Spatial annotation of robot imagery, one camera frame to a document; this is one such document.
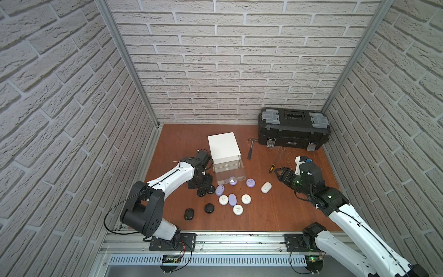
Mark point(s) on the clear acrylic drawer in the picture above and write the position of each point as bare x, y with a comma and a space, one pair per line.
224, 174

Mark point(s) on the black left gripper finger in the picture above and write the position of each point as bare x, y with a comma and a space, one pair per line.
200, 191
210, 188

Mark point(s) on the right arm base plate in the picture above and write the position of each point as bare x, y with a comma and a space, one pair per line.
300, 243

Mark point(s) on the white round earphone case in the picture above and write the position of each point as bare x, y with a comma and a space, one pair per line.
223, 200
238, 210
246, 199

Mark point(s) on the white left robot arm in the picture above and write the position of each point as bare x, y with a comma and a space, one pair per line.
143, 210

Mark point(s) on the yellow black screwdriver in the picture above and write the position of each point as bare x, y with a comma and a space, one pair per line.
273, 166

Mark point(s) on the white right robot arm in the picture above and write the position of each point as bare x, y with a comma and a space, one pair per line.
376, 259

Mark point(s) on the steel claw hammer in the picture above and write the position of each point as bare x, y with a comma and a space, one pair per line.
251, 144

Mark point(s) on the black oblong earphone case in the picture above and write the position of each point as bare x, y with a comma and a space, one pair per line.
189, 214

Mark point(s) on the aluminium frame rail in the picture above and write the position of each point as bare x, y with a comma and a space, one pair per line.
208, 242

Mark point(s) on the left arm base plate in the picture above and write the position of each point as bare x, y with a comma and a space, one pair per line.
182, 242

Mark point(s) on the white drawer cabinet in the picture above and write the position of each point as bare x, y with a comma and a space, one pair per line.
224, 152

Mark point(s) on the right controller board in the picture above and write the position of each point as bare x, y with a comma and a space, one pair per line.
314, 264

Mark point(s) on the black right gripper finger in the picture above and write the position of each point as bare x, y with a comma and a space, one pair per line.
284, 178
281, 171

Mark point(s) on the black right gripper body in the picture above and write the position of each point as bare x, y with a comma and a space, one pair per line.
295, 182

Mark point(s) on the white oblong earphone case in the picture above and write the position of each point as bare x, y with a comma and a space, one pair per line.
266, 187

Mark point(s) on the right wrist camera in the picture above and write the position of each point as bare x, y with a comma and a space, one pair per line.
299, 161

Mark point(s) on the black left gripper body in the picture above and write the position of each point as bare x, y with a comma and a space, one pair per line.
201, 180

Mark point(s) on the left controller board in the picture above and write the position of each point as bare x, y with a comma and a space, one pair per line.
171, 263

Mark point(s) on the controller board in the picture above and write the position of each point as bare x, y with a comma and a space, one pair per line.
171, 263
314, 264

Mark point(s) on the black plastic toolbox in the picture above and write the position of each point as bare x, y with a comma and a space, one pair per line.
304, 129

